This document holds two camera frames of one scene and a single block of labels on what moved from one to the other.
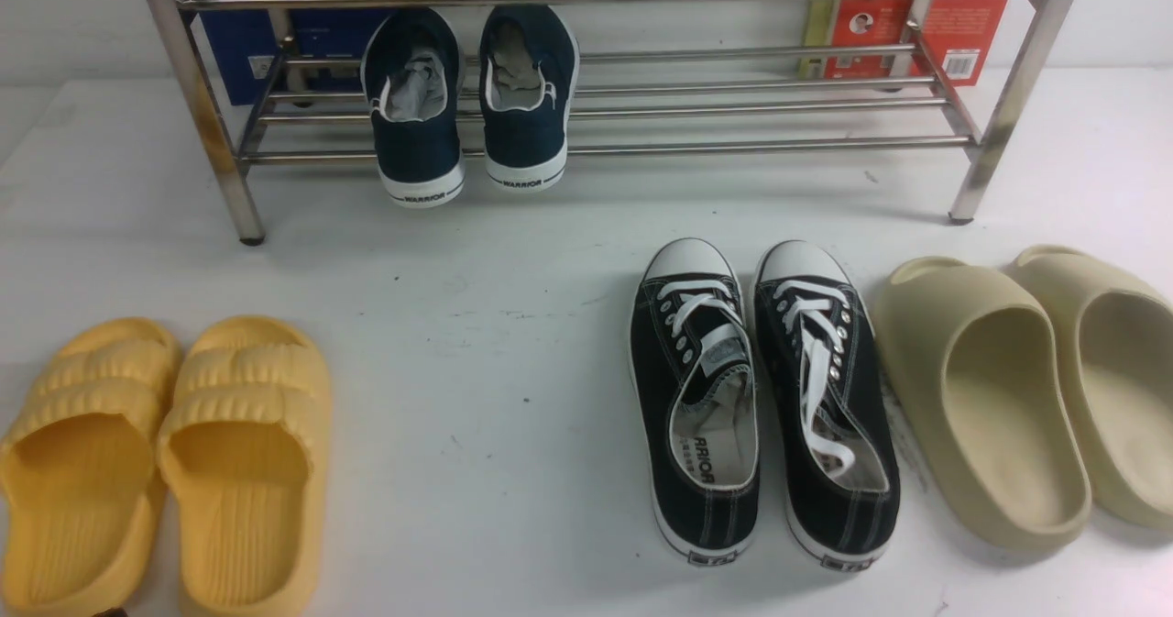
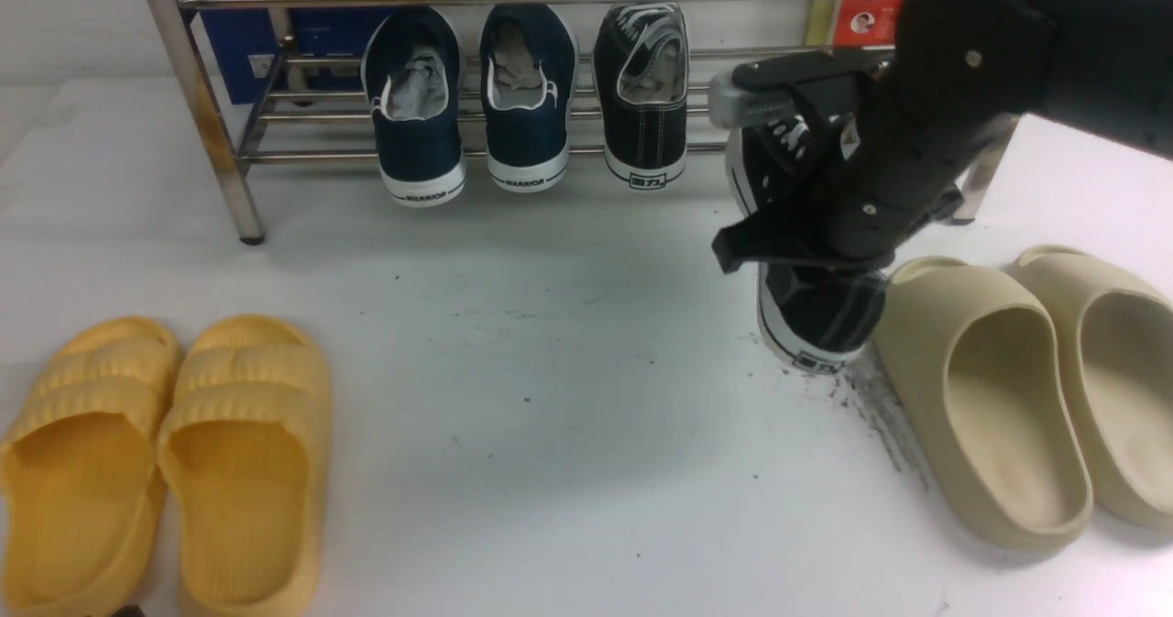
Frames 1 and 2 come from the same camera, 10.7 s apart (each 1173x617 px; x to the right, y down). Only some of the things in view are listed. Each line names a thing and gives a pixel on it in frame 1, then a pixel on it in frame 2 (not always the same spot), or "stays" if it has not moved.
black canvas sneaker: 695,386 -> 640,64
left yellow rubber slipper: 80,533 stays
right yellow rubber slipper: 247,451 stays
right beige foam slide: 1113,334 stays
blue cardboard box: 241,44 stays
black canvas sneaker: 827,403 -> 816,314
